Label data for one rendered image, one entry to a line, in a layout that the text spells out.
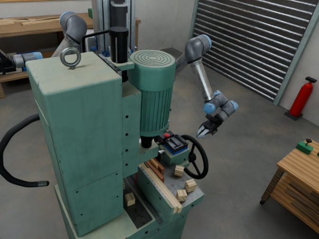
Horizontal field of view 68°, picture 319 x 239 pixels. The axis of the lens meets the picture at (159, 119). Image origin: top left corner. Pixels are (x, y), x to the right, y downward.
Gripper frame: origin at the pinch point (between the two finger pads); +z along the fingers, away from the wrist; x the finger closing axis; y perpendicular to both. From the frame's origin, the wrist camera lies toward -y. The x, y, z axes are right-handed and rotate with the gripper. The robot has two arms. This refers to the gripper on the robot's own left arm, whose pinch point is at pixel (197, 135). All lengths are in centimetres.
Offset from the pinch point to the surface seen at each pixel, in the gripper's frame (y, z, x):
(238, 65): 164, -181, 142
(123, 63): -92, 21, -14
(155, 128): -61, 25, -19
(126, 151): -62, 39, -19
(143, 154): -47, 35, -15
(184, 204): -29, 36, -38
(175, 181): -26.7, 32.1, -25.9
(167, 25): 139, -174, 322
